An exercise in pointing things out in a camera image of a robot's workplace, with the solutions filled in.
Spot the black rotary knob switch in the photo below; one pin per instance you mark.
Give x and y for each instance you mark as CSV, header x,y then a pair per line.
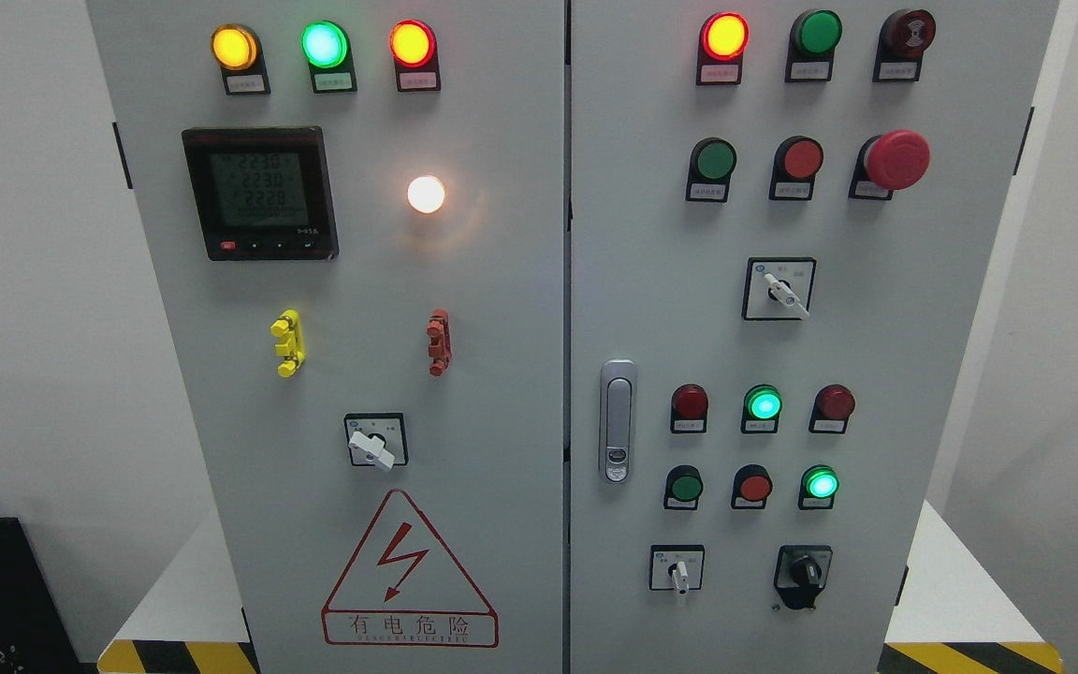
x,y
801,574

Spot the red terminal connector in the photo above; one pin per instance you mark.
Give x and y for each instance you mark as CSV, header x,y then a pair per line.
x,y
440,346

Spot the dark red indicator light left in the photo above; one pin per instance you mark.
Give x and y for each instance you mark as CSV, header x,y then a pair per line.
x,y
688,409

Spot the dark red indicator light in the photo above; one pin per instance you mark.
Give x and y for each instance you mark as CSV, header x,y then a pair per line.
x,y
832,409
688,409

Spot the white glowing indicator light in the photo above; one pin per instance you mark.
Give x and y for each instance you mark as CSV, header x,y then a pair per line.
x,y
426,194

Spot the green push button lower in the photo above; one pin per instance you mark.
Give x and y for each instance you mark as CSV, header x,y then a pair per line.
x,y
683,487

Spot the grey left cabinet door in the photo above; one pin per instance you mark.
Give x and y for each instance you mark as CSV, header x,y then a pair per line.
x,y
484,439

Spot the grey cabinet door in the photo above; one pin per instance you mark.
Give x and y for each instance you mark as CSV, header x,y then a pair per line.
x,y
484,439
661,281

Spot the green lit indicator middle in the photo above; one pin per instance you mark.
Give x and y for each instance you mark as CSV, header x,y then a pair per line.
x,y
761,409

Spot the green push button second row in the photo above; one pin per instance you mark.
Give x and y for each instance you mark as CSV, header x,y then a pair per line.
x,y
711,165

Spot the yellow terminal connector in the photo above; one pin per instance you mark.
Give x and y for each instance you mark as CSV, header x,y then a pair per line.
x,y
287,333

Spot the red push button lower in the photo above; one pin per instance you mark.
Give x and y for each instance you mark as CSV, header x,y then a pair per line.
x,y
752,486

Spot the grey right cabinet door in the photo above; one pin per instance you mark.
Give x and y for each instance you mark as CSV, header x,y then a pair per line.
x,y
661,281

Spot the red electrical hazard warning sticker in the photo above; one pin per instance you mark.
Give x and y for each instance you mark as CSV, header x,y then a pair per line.
x,y
404,587

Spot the dark red indicator light right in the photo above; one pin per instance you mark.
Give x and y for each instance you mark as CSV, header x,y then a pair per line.
x,y
832,409

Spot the black digital power meter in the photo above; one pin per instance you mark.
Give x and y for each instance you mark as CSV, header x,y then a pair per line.
x,y
262,193

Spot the red push button second row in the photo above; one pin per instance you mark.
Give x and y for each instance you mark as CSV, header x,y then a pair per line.
x,y
796,162

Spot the green lit button lower right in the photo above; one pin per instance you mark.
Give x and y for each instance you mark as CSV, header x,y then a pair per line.
x,y
818,488

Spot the red indicator light top left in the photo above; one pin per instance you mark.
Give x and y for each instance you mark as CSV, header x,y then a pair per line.
x,y
415,56

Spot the red lit indicator right door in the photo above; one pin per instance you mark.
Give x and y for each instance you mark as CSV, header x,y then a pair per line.
x,y
723,40

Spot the green indicator light top left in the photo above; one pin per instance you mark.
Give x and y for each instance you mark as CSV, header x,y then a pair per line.
x,y
330,58

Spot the green button top right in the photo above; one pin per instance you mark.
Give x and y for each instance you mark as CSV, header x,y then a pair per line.
x,y
814,36

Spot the red emergency stop mushroom button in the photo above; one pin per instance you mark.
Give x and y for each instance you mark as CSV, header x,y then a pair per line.
x,y
888,162

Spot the yellow indicator light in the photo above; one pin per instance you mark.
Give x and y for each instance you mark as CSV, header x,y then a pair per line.
x,y
238,51

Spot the dark red buzzer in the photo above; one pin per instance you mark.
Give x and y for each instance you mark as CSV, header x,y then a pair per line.
x,y
905,36

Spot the white platform with hazard stripes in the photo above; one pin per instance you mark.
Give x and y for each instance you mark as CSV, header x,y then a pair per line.
x,y
951,617

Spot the silver door lock handle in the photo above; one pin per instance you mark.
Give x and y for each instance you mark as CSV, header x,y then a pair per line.
x,y
616,425

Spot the white selector switch left door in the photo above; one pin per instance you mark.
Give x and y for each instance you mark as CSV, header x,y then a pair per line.
x,y
376,439

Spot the white selector switch upper right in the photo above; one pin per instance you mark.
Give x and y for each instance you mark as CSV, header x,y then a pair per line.
x,y
778,288

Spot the white selector switch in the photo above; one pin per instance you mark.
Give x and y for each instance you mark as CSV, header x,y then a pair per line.
x,y
778,288
676,568

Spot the white selector switch lower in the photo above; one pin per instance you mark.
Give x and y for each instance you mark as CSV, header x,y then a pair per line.
x,y
676,568

